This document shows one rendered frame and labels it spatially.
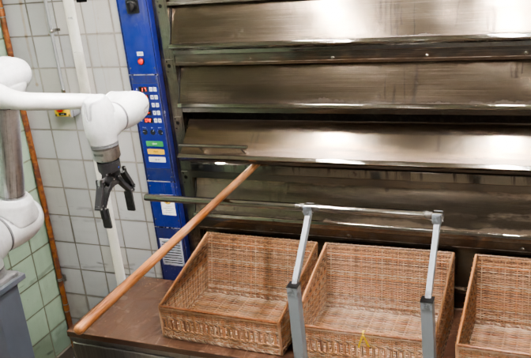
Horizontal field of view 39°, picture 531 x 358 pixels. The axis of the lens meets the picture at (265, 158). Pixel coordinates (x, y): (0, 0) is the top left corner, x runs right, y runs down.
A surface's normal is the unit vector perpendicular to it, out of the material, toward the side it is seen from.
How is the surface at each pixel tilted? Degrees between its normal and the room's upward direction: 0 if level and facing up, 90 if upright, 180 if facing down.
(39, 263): 90
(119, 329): 0
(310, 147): 46
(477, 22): 70
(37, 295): 90
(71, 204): 90
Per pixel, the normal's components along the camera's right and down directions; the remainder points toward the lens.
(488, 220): -0.43, 0.01
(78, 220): -0.38, 0.34
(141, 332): -0.11, -0.94
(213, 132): -0.35, -0.40
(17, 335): 0.92, 0.03
